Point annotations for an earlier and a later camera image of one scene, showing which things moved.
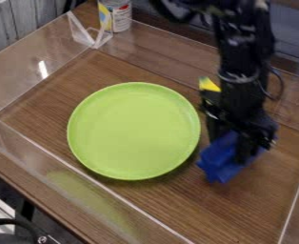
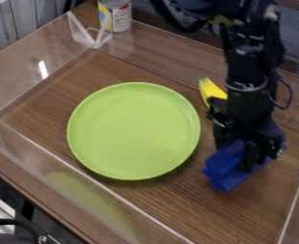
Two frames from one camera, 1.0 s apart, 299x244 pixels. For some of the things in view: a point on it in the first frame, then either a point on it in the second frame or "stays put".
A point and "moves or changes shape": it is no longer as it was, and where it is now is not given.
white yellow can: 115,15 stays put
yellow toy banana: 207,85 stays put
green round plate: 133,131 stays put
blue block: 223,157 moves or changes shape
